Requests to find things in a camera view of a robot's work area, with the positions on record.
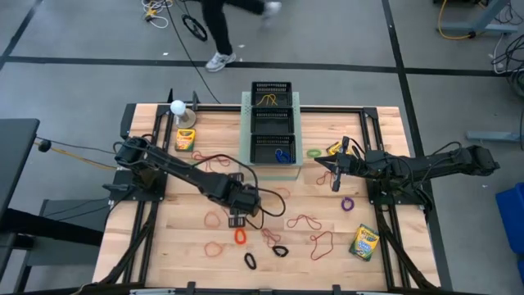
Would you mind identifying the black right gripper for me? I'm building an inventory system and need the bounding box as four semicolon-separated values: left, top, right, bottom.
314;136;386;193

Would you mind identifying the yellow green crayon box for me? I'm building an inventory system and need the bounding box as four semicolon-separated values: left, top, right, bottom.
174;128;197;152
348;223;381;262
326;141;349;157

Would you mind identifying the yellow rubber band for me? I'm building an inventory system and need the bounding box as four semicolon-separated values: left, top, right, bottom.
256;93;279;107

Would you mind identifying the black plastic mesh basket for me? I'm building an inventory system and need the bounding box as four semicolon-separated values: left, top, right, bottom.
250;80;294;107
249;134;297;166
250;106;296;135

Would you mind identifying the wooden lamp with white bulb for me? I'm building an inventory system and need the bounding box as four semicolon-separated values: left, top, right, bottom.
169;99;197;129

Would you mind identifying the black round hoop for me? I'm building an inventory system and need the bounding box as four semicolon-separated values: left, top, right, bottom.
181;14;209;43

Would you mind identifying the grey metal bar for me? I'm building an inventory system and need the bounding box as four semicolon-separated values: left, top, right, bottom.
466;130;524;143

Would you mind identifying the person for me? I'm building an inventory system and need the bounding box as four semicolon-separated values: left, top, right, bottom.
200;0;283;74

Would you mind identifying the blue plastic bin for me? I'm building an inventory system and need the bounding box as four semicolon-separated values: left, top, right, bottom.
495;182;524;256

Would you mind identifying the grey metal stand base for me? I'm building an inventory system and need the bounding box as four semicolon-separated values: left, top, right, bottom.
440;0;519;34

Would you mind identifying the black side table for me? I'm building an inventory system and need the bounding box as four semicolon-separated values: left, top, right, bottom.
0;117;106;288

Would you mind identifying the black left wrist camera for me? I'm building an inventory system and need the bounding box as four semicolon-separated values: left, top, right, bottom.
241;184;262;217

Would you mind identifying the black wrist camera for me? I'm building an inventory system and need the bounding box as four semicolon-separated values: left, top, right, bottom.
347;154;368;173
241;184;262;217

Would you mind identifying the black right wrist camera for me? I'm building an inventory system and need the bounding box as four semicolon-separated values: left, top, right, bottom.
347;154;368;173

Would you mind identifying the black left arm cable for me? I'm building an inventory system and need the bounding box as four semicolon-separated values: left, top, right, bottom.
114;138;287;230

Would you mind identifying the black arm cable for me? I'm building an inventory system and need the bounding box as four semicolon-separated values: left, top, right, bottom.
114;138;287;230
347;137;466;193

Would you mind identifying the black aluminium table frame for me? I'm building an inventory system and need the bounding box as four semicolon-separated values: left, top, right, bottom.
92;88;454;295

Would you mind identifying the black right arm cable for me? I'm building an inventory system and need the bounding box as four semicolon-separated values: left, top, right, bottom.
347;137;466;193

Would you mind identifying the long thin black cable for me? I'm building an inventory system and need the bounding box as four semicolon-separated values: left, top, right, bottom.
163;0;222;106

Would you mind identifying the yellow cable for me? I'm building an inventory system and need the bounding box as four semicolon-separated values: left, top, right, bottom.
436;0;478;41

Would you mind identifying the yellow cord with black knob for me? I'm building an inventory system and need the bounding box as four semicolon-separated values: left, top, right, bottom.
34;138;120;172

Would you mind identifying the white coiled cable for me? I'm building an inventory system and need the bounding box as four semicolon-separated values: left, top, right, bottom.
141;0;175;30

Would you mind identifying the tangled black cable bundle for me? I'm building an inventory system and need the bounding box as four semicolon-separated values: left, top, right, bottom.
489;0;524;99

